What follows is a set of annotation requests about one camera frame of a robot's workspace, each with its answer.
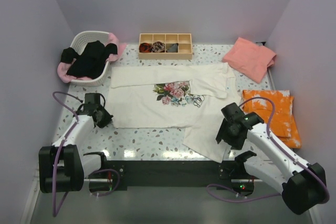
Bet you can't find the white floral print t-shirt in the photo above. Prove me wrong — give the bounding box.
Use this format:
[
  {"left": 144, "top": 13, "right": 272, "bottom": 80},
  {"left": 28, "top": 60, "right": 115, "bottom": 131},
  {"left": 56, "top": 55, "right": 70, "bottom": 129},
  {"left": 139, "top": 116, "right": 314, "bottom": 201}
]
[{"left": 106, "top": 63, "right": 240, "bottom": 163}]

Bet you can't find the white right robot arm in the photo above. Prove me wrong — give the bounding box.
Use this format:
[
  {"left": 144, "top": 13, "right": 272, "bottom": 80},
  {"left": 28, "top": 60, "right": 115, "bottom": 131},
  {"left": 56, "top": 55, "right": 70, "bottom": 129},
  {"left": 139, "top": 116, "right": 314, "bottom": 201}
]
[{"left": 216, "top": 103, "right": 330, "bottom": 215}]

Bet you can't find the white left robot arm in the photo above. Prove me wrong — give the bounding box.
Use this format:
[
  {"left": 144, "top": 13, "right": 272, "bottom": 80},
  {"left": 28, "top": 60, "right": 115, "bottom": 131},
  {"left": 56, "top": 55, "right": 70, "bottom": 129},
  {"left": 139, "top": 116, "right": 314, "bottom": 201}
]
[{"left": 38, "top": 93, "right": 113, "bottom": 193}]

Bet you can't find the black garment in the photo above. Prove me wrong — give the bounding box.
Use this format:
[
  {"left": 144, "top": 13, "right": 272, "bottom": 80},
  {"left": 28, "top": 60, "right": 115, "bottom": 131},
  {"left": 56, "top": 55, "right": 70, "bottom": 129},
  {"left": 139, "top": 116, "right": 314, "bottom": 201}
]
[{"left": 60, "top": 40, "right": 118, "bottom": 79}]

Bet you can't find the light pink garment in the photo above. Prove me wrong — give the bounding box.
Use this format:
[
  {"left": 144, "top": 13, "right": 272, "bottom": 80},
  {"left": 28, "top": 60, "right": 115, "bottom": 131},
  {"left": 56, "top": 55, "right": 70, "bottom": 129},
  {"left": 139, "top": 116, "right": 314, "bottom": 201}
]
[{"left": 57, "top": 31, "right": 126, "bottom": 83}]

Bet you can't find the orange tie-dye folded shirt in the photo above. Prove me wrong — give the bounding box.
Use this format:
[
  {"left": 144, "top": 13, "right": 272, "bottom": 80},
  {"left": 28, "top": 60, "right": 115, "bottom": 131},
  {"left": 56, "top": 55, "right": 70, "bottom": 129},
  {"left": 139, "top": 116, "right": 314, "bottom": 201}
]
[{"left": 242, "top": 90, "right": 302, "bottom": 149}]

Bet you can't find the white plastic laundry basket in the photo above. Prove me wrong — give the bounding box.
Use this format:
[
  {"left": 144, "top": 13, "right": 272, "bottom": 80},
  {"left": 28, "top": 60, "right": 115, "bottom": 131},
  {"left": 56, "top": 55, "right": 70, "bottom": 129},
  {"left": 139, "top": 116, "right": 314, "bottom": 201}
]
[{"left": 70, "top": 30, "right": 110, "bottom": 87}]

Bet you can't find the salmon pink folded shirt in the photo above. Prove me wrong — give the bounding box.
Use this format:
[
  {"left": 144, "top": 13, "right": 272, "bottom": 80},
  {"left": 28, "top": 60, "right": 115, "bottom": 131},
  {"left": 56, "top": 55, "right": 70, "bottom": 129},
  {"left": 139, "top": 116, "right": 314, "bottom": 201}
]
[{"left": 222, "top": 37, "right": 276, "bottom": 83}]

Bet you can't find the orange navy rolled tie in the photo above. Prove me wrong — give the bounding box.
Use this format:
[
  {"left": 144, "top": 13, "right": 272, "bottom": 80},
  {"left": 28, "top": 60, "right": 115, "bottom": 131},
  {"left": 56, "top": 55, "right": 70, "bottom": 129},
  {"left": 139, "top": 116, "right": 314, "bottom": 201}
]
[{"left": 139, "top": 42, "right": 152, "bottom": 53}]

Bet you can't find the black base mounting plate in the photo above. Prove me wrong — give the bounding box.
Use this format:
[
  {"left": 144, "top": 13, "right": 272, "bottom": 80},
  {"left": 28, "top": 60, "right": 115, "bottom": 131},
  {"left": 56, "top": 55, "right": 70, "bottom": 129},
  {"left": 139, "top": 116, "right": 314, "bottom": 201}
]
[{"left": 78, "top": 159, "right": 265, "bottom": 197}]

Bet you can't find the wooden compartment organizer box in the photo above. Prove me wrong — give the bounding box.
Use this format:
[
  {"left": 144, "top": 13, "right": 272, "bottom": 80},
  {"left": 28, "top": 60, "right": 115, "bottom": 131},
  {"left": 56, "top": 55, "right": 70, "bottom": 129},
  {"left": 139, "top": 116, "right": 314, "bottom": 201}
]
[{"left": 138, "top": 33, "right": 193, "bottom": 60}]

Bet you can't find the floral rolled tie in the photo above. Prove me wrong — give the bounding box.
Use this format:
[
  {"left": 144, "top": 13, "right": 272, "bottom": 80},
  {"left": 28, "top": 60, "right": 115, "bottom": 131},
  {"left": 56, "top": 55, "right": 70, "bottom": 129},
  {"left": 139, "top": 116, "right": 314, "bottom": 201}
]
[{"left": 152, "top": 41, "right": 165, "bottom": 53}]

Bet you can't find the grey folded cloth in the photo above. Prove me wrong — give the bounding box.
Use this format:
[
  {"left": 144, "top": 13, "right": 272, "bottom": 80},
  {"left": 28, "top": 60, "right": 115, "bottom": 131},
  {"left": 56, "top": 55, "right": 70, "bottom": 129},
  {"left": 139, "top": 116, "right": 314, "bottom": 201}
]
[{"left": 166, "top": 43, "right": 178, "bottom": 53}]

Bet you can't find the aluminium frame rail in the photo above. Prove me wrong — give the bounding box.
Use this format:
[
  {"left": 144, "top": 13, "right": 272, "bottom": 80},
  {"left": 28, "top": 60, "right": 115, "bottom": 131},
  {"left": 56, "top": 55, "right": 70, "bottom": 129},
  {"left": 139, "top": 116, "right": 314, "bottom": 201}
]
[{"left": 20, "top": 183, "right": 323, "bottom": 223}]

